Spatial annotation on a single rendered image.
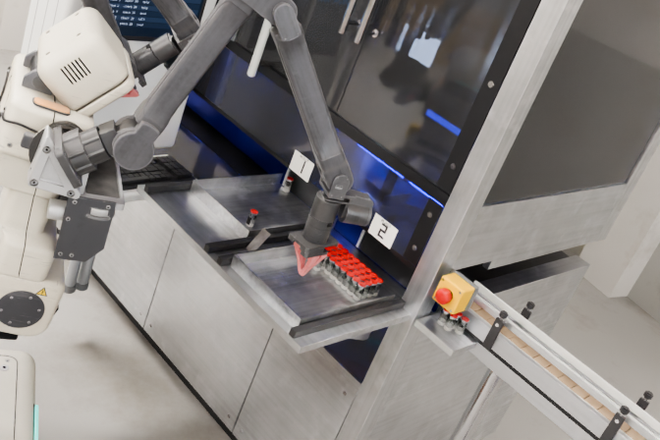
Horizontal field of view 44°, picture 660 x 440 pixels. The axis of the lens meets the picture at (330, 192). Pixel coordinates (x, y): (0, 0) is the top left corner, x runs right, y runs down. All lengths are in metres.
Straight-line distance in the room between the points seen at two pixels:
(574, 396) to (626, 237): 3.07
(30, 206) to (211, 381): 1.13
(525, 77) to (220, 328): 1.33
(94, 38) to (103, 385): 1.53
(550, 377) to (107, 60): 1.25
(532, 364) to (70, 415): 1.47
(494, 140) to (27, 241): 1.07
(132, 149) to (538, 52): 0.90
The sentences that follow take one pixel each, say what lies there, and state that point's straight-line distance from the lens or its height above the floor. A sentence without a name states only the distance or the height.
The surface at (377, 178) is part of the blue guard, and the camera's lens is 2.16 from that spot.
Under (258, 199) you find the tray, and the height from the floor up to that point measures 0.88.
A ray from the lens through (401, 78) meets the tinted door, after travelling 2.11.
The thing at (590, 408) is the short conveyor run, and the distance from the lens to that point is 2.07.
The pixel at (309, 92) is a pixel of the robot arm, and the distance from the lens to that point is 1.63.
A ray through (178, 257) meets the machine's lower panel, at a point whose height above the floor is 0.44.
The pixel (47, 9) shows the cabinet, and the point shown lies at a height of 1.21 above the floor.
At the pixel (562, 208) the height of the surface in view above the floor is 1.16.
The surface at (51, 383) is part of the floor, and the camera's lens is 2.91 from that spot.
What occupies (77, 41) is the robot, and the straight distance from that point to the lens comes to 1.70.
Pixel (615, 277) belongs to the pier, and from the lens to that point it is 5.13.
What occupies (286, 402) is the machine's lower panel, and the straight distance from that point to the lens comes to 2.54.
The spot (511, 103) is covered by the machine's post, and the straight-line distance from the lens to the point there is 1.92.
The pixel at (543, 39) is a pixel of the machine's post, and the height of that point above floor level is 1.65.
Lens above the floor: 1.93
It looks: 24 degrees down
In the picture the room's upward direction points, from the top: 22 degrees clockwise
